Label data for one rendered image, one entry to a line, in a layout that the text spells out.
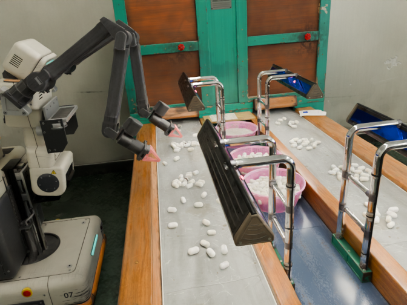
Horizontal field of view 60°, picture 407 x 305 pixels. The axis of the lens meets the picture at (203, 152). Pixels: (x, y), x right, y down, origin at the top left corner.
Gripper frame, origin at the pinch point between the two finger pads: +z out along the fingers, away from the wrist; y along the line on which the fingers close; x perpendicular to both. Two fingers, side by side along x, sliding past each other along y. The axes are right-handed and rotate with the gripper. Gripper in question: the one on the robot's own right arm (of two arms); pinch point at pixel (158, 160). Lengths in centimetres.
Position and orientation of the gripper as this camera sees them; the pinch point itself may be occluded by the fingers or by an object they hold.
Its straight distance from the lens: 157.6
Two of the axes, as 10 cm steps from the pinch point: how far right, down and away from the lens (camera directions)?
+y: -1.4, -3.9, 9.1
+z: 7.9, 5.1, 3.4
